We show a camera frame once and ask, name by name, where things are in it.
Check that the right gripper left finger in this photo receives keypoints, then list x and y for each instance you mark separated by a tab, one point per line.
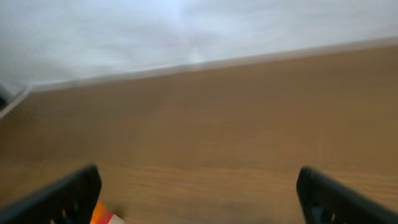
62	197

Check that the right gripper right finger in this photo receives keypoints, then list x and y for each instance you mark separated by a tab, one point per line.
335	200

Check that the orange cube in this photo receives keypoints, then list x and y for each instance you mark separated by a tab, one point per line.
98	215

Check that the red cube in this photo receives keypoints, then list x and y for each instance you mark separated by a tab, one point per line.
107	219

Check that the white cube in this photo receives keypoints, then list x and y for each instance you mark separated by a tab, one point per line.
117	220

